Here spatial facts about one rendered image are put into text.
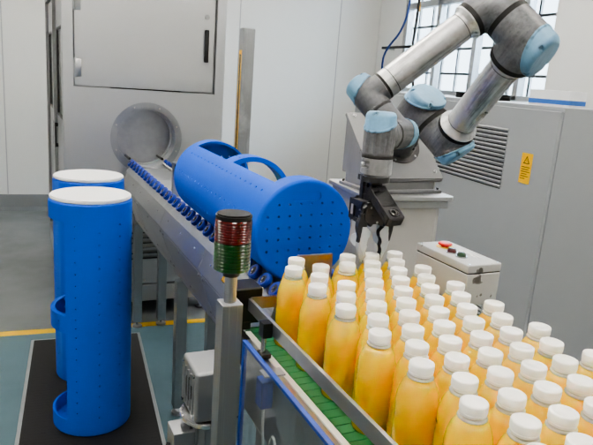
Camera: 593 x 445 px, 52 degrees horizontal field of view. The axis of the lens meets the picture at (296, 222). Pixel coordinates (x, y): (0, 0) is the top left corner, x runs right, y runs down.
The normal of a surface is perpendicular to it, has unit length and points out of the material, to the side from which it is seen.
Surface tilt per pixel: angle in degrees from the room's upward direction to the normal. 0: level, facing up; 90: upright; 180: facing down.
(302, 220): 90
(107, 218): 90
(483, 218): 90
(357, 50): 90
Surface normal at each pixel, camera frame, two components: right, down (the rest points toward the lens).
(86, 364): 0.19, 0.24
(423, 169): 0.36, -0.52
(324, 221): 0.42, 0.24
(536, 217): -0.94, 0.01
